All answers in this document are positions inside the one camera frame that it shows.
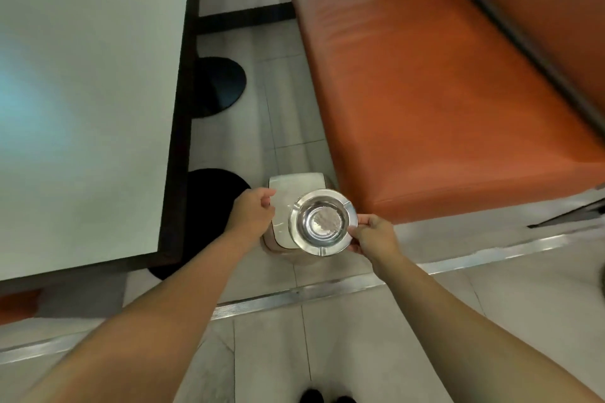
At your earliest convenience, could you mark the person's right hand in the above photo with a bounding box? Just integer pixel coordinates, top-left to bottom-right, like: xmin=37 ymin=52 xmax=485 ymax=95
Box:
xmin=347 ymin=214 xmax=404 ymax=272

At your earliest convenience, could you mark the person's left hand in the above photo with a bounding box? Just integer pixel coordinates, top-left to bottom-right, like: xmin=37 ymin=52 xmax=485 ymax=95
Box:
xmin=222 ymin=188 xmax=278 ymax=242

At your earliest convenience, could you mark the white swing-lid trash bin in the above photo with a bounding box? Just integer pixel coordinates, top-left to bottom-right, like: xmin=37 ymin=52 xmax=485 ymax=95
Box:
xmin=261 ymin=172 xmax=353 ymax=255

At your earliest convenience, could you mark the round steel ashtray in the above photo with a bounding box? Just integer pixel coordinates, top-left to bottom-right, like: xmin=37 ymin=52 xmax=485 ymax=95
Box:
xmin=287 ymin=189 xmax=360 ymax=258

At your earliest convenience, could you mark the person's left forearm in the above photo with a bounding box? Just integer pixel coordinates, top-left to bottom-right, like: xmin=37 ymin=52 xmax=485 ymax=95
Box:
xmin=21 ymin=227 xmax=259 ymax=403

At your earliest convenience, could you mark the person's right forearm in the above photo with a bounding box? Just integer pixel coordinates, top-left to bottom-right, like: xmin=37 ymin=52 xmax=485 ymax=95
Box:
xmin=372 ymin=254 xmax=603 ymax=403

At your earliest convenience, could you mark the black round table base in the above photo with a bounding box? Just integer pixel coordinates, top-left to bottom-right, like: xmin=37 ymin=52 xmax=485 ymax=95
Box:
xmin=193 ymin=56 xmax=247 ymax=118
xmin=149 ymin=168 xmax=253 ymax=281

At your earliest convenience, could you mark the metal floor threshold strip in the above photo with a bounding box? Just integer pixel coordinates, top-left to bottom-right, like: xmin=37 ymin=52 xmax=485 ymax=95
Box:
xmin=0 ymin=227 xmax=597 ymax=366

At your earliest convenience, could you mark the orange leather bench seat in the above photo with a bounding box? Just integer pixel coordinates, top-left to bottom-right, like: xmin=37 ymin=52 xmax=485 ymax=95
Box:
xmin=279 ymin=0 xmax=605 ymax=225

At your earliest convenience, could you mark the dark bench plinth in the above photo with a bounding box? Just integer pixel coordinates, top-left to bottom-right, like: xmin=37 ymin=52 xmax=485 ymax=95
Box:
xmin=527 ymin=199 xmax=605 ymax=229

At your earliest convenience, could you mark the small orange seat cushion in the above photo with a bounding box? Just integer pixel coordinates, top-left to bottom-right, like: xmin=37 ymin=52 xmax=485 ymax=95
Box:
xmin=0 ymin=288 xmax=42 ymax=326

